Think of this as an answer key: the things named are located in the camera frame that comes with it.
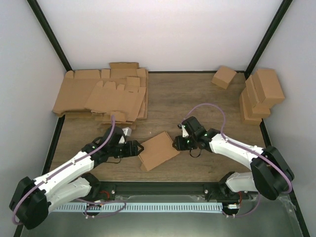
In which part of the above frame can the folded brown box tilted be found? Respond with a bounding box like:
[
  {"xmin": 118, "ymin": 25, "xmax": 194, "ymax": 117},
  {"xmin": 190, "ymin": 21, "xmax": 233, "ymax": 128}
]
[{"xmin": 211, "ymin": 66, "xmax": 237, "ymax": 89}]

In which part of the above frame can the light blue slotted cable duct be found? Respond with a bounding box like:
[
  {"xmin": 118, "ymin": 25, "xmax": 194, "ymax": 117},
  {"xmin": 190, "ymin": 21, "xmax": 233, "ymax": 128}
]
[{"xmin": 53, "ymin": 202, "xmax": 223, "ymax": 213}]

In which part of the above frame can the black left frame post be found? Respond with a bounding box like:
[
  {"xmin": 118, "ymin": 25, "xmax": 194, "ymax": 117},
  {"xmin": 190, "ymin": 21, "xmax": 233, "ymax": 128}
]
[{"xmin": 27, "ymin": 0, "xmax": 73, "ymax": 71}]

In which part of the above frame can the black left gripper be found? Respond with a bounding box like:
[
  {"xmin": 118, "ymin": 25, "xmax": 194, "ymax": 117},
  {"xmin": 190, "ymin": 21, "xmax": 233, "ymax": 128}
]
[{"xmin": 110, "ymin": 141, "xmax": 145, "ymax": 158}]

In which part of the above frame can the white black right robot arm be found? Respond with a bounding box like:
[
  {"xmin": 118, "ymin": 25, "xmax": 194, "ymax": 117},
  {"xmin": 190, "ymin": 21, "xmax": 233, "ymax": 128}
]
[{"xmin": 172, "ymin": 117, "xmax": 294, "ymax": 200}]

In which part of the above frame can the black frame post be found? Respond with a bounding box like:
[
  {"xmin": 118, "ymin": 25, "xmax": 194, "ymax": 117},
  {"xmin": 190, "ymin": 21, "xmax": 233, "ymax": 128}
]
[
  {"xmin": 27, "ymin": 0, "xmax": 73, "ymax": 71},
  {"xmin": 244, "ymin": 0, "xmax": 293, "ymax": 79}
]

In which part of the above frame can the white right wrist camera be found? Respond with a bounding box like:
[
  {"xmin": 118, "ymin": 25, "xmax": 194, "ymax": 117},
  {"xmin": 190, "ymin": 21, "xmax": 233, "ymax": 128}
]
[{"xmin": 178, "ymin": 123, "xmax": 189, "ymax": 138}]

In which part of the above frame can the black right frame post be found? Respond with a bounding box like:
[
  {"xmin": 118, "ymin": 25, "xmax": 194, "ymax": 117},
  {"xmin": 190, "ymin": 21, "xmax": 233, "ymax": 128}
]
[{"xmin": 244, "ymin": 0, "xmax": 293, "ymax": 79}]

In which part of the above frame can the brown cardboard box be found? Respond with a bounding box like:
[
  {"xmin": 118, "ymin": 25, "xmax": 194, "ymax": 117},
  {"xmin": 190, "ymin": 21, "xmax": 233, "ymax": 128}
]
[{"xmin": 138, "ymin": 131, "xmax": 180, "ymax": 172}]

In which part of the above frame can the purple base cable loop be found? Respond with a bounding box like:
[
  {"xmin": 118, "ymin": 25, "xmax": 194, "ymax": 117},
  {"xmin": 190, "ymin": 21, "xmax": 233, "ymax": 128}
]
[{"xmin": 83, "ymin": 193, "xmax": 127, "ymax": 220}]

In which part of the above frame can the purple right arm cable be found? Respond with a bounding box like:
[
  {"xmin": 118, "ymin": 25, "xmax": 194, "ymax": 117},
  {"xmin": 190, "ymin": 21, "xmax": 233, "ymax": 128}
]
[{"xmin": 181, "ymin": 103, "xmax": 293, "ymax": 195}]

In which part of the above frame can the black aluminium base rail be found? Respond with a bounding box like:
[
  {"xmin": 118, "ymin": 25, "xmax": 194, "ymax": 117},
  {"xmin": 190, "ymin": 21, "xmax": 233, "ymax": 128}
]
[{"xmin": 83, "ymin": 181, "xmax": 223, "ymax": 201}]

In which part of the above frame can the top folded brown box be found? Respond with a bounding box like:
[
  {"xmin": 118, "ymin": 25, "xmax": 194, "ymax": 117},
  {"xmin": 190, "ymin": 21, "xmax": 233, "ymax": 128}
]
[{"xmin": 253, "ymin": 69, "xmax": 285, "ymax": 108}]

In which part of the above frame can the stack of flat cardboard blanks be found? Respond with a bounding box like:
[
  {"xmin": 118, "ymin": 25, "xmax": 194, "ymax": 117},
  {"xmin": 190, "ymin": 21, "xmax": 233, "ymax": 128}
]
[{"xmin": 52, "ymin": 62, "xmax": 149, "ymax": 126}]

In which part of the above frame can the lower folded brown box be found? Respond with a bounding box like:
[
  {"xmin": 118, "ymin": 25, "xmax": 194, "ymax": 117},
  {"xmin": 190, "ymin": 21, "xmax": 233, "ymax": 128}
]
[{"xmin": 239, "ymin": 89, "xmax": 262, "ymax": 125}]

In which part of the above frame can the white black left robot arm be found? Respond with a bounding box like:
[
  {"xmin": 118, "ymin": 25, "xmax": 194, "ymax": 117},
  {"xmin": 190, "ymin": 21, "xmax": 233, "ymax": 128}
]
[{"xmin": 9, "ymin": 125, "xmax": 144, "ymax": 230}]

